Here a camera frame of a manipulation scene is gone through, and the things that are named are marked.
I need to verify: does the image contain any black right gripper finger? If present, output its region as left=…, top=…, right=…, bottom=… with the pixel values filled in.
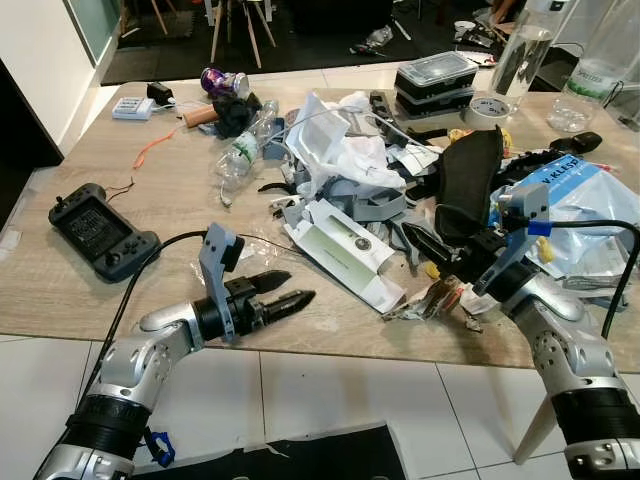
left=438, top=258, right=479, bottom=293
left=402, top=221, right=461, bottom=268

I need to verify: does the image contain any clear plastic wrap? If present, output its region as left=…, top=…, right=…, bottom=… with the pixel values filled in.
left=189, top=234, right=302, bottom=287

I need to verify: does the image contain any crumpled foil wrapper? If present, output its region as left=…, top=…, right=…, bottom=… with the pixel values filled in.
left=384, top=277, right=487, bottom=332

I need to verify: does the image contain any black fabric pouch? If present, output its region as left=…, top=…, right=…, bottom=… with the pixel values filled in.
left=434, top=127, right=507, bottom=247

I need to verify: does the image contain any white open carton box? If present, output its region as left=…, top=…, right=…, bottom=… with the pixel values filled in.
left=297, top=197, right=407, bottom=314

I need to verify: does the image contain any blue and white plastic bag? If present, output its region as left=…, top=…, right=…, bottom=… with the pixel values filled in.
left=489, top=154, right=640, bottom=293

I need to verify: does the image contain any white crumpled plastic bag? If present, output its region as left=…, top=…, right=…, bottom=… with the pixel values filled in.
left=284, top=91, right=407, bottom=198

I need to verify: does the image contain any clear bottle with green label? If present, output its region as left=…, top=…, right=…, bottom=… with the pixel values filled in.
left=214, top=99, right=282, bottom=207

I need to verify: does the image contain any white tape roll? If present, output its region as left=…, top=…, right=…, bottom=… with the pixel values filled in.
left=467, top=94, right=514, bottom=130

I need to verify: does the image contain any black computer mouse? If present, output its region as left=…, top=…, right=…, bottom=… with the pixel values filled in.
left=547, top=129, right=605, bottom=157

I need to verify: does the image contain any black floor mat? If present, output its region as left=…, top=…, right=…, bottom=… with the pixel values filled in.
left=134, top=424, right=407, bottom=480

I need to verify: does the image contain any black handheld game controller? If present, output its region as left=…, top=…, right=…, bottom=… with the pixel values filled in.
left=48, top=183, right=162, bottom=284

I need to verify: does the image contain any blue clip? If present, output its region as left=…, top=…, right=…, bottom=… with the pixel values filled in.
left=142, top=429, right=177, bottom=469

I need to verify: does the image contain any black crumpled cloth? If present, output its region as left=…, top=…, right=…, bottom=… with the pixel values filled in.
left=211, top=94, right=264, bottom=140

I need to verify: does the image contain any black food container clear lid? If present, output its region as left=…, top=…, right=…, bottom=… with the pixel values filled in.
left=393, top=51, right=480, bottom=99

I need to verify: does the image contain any wooden table leg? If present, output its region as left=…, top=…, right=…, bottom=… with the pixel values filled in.
left=512, top=394, right=562, bottom=467

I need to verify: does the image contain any tall clear plastic bottle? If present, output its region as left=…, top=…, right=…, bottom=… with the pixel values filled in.
left=489, top=8, right=562, bottom=112

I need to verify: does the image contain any large bottle with green label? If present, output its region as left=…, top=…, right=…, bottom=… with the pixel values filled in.
left=546, top=0, right=640, bottom=134

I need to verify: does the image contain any purple drink can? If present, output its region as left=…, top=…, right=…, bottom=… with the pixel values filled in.
left=200, top=66, right=252, bottom=102

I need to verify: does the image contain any plastic bottle on floor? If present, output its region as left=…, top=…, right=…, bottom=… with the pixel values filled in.
left=351, top=26, right=397, bottom=57

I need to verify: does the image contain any black plug adapter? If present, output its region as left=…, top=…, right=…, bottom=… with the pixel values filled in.
left=146, top=81, right=174, bottom=107

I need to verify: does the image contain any wooden chair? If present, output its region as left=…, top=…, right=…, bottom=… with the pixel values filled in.
left=208, top=0, right=282, bottom=69

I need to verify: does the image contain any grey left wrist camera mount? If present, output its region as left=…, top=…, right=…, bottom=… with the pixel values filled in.
left=198, top=222, right=246, bottom=342

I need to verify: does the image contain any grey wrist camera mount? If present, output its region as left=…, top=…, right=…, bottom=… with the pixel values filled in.
left=198, top=222, right=246, bottom=342
left=476, top=183, right=554, bottom=297

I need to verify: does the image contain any grey plastic strap bundle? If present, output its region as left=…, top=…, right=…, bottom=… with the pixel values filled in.
left=279, top=184, right=412, bottom=238

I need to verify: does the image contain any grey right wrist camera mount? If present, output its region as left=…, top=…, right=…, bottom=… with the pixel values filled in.
left=476, top=183, right=554, bottom=297

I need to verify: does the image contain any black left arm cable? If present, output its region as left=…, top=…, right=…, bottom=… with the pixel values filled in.
left=78, top=230, right=211, bottom=406

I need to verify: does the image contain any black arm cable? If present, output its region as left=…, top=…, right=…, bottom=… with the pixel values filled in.
left=78, top=230, right=211, bottom=406
left=545, top=217, right=640, bottom=341

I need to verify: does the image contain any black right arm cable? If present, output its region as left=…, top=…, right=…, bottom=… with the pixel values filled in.
left=545, top=217, right=640, bottom=341

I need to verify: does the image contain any thin black wire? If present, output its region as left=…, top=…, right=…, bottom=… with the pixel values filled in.
left=104, top=179, right=137, bottom=202

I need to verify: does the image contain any orange strap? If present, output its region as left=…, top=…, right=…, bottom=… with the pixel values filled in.
left=132, top=129, right=177, bottom=170

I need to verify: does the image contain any tan rubber handle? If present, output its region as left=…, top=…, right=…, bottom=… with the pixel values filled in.
left=181, top=103, right=220, bottom=129

